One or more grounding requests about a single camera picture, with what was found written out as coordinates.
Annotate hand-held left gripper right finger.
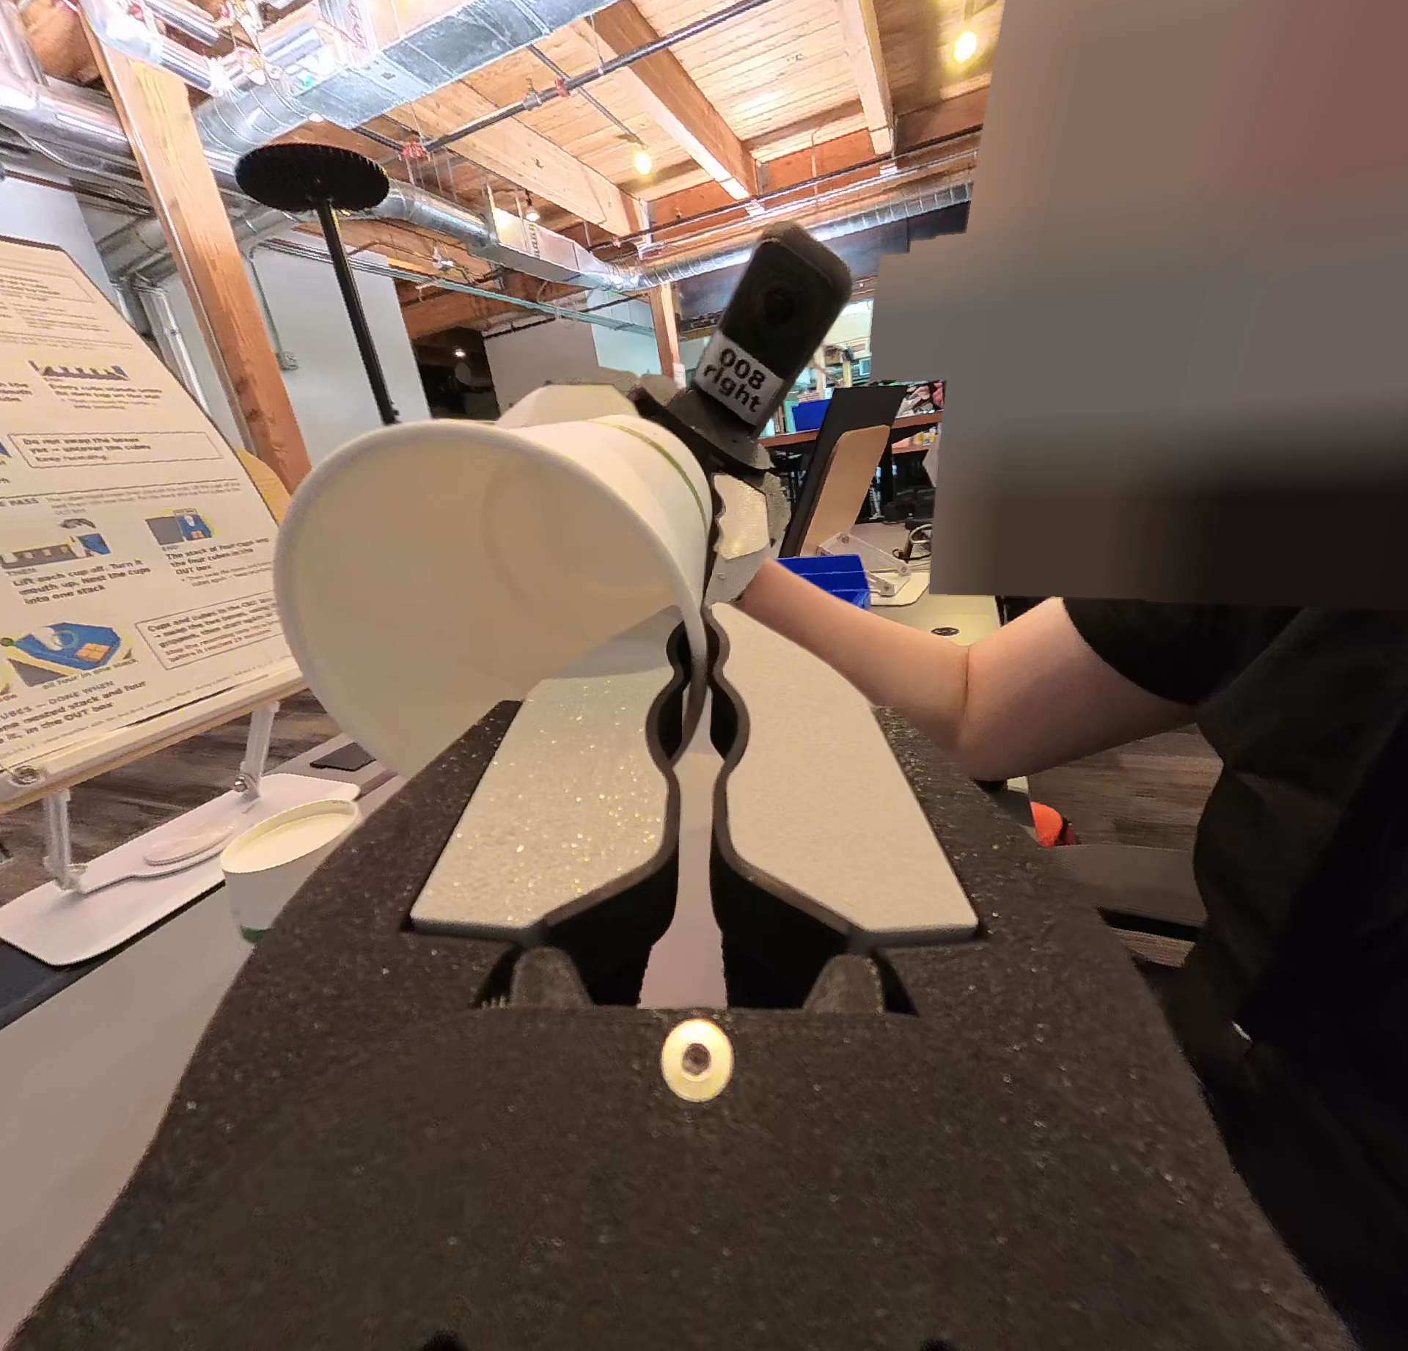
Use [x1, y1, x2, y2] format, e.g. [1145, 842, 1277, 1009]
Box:
[707, 605, 981, 953]

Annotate background wooden board stand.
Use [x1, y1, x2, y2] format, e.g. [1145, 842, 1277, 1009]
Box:
[784, 381, 938, 604]

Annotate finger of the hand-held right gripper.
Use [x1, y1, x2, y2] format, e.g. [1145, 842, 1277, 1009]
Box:
[497, 381, 662, 428]
[705, 468, 792, 610]

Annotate grey chair seat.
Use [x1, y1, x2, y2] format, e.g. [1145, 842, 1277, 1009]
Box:
[1045, 838, 1211, 930]

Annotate black disc-top pole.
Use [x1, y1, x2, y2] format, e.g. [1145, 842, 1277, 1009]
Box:
[234, 143, 401, 428]

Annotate printed instruction sheet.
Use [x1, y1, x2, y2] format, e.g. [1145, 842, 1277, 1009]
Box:
[0, 235, 297, 780]

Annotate small blue bin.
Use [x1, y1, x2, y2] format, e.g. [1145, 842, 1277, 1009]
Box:
[792, 556, 873, 610]

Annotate wooden pillar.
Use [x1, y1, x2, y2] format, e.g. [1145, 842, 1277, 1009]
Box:
[82, 10, 316, 494]

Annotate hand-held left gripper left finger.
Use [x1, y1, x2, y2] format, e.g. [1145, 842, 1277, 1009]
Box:
[409, 615, 691, 950]

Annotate instruction sheet on wooden stand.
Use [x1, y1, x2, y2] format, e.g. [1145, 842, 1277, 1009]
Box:
[0, 234, 366, 968]

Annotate silver ceiling duct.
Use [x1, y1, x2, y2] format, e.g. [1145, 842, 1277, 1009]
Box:
[200, 0, 837, 164]

